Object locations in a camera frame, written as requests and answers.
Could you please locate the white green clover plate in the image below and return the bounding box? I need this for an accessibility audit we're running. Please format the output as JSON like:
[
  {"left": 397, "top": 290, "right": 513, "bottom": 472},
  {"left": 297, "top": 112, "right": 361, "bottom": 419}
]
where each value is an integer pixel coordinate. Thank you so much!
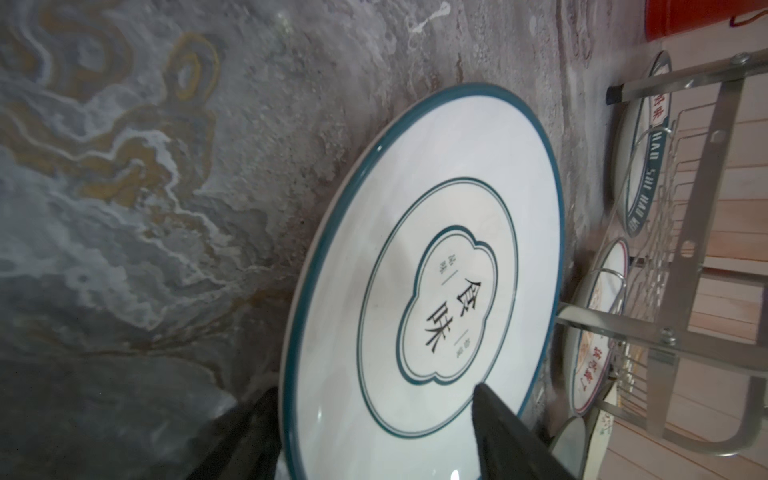
[{"left": 279, "top": 83, "right": 566, "bottom": 479}]

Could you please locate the red pen holder cup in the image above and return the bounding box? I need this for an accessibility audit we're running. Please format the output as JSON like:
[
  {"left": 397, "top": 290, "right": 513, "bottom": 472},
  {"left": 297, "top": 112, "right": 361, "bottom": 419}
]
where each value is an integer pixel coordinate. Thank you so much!
[{"left": 645, "top": 0, "right": 767, "bottom": 41}]

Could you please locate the stainless steel dish rack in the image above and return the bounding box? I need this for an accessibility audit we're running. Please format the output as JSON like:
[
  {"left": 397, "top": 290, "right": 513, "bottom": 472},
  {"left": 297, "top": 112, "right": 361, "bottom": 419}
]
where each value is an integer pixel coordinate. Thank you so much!
[{"left": 556, "top": 50, "right": 767, "bottom": 457}]

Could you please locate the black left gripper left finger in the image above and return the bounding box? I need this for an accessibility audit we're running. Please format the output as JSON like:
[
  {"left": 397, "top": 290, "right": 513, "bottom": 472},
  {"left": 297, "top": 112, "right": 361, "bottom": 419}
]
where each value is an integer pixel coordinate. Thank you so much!
[{"left": 188, "top": 387, "right": 282, "bottom": 479}]

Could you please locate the cream floral plate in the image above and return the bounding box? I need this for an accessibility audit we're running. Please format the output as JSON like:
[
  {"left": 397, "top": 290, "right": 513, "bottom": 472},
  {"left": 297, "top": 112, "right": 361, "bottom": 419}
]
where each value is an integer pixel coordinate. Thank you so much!
[{"left": 582, "top": 382, "right": 618, "bottom": 480}]

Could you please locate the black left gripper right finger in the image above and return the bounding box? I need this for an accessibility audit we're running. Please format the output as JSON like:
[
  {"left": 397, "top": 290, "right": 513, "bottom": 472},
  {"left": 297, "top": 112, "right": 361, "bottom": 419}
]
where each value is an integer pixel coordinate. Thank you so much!
[{"left": 471, "top": 383, "right": 574, "bottom": 480}]

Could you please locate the large teal plate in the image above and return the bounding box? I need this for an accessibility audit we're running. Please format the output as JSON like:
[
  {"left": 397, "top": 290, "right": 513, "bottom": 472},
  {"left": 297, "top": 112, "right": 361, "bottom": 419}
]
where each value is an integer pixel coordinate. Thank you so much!
[{"left": 549, "top": 416, "right": 587, "bottom": 479}]

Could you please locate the green rim lettered plate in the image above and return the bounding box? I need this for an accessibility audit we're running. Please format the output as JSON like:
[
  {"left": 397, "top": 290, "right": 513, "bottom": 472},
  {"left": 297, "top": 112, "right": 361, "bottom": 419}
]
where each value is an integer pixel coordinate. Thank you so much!
[{"left": 611, "top": 50, "right": 673, "bottom": 238}]

